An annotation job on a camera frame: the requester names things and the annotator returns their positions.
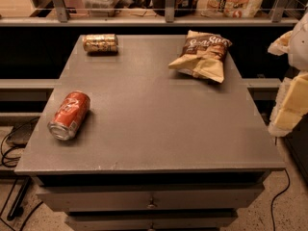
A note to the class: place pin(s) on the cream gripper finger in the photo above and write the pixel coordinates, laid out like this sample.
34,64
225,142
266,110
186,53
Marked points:
296,100
281,45

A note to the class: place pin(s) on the brown chip bag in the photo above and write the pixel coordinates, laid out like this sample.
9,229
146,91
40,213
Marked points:
203,56

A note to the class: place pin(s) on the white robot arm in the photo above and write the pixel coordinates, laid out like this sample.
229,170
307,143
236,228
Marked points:
298,47

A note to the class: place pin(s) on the colourful snack bag on shelf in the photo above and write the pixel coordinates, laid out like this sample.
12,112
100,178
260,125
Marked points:
229,8

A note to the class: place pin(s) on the gold patterned can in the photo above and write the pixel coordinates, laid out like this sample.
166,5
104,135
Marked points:
100,43

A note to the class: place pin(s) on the red coke can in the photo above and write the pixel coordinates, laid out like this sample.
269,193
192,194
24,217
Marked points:
70,115

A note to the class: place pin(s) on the clear plastic container on shelf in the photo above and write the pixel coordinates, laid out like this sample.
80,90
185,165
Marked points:
100,8

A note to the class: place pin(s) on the grey lower drawer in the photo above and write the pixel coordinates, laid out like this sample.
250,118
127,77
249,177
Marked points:
151,221

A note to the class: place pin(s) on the grey drawer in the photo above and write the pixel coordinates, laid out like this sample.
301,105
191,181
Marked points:
151,221
140,198

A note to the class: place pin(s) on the grey upper drawer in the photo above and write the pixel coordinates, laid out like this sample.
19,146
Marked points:
140,198

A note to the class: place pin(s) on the black power adapter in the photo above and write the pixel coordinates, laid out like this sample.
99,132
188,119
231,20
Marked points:
19,136

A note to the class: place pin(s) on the grey metal shelf rail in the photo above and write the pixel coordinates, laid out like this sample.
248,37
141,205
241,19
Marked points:
72,13

